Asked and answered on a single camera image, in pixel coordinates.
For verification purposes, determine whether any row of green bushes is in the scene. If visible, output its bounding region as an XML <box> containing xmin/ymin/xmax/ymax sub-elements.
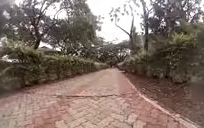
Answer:
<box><xmin>118</xmin><ymin>23</ymin><xmax>204</xmax><ymax>88</ymax></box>

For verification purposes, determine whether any bare brown soil strip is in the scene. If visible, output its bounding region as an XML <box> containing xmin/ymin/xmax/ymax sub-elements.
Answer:
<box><xmin>124</xmin><ymin>71</ymin><xmax>204</xmax><ymax>128</ymax></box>
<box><xmin>0</xmin><ymin>70</ymin><xmax>108</xmax><ymax>101</ymax></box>

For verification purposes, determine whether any pale kerb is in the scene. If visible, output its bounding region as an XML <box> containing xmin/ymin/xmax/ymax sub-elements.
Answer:
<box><xmin>121</xmin><ymin>71</ymin><xmax>203</xmax><ymax>128</ymax></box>

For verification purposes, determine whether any red brick path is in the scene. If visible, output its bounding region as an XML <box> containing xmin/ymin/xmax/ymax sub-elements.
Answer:
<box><xmin>0</xmin><ymin>67</ymin><xmax>204</xmax><ymax>128</ymax></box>

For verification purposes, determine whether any green hedge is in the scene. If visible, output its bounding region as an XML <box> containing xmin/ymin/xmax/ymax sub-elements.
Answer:
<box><xmin>0</xmin><ymin>41</ymin><xmax>110</xmax><ymax>98</ymax></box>

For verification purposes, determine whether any row of trees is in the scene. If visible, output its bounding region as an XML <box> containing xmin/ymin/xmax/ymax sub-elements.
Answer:
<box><xmin>0</xmin><ymin>0</ymin><xmax>106</xmax><ymax>59</ymax></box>
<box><xmin>108</xmin><ymin>0</ymin><xmax>204</xmax><ymax>53</ymax></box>

